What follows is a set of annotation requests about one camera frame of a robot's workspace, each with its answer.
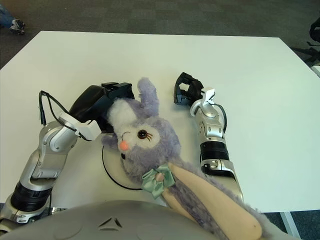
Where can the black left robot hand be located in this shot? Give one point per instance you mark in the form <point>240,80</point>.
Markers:
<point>90,105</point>

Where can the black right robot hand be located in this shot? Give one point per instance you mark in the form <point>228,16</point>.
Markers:
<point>193,91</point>

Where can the purple plush bunny doll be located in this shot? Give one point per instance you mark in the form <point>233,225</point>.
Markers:
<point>155,150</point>

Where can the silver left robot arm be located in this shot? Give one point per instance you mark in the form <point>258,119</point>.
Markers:
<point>47,155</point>

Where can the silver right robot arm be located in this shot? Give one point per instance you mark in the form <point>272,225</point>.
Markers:
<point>212,125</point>

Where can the white plate with black rim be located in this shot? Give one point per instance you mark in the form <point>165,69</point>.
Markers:
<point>115,165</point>

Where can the grey sneaker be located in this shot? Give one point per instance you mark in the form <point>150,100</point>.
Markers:
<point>18,26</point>

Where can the grey robot torso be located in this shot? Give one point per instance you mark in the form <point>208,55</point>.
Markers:
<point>87,222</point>

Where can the person's leg in jeans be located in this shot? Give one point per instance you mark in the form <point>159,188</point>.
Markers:
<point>5,17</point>

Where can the white furniture corner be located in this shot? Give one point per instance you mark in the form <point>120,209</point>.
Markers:
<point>317,72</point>

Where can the black office chair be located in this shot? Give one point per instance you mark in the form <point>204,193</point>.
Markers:
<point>315,32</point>

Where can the white table leg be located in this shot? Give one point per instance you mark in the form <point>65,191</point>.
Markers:
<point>290,223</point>

